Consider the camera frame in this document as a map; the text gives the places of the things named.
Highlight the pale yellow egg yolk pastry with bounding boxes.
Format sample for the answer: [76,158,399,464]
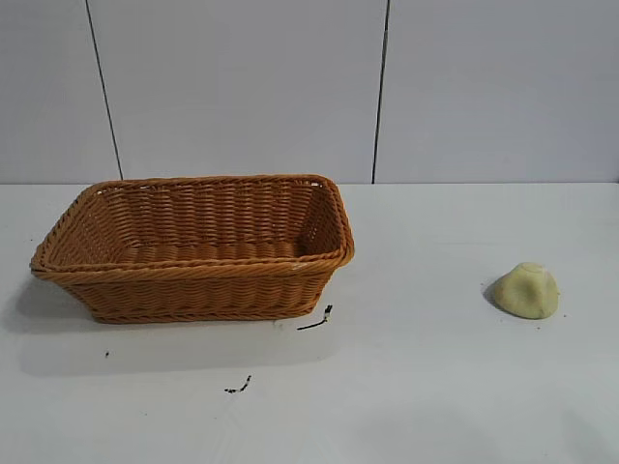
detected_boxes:
[485,261,562,321]

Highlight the brown woven wicker basket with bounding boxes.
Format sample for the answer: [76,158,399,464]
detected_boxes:
[29,173,357,325]

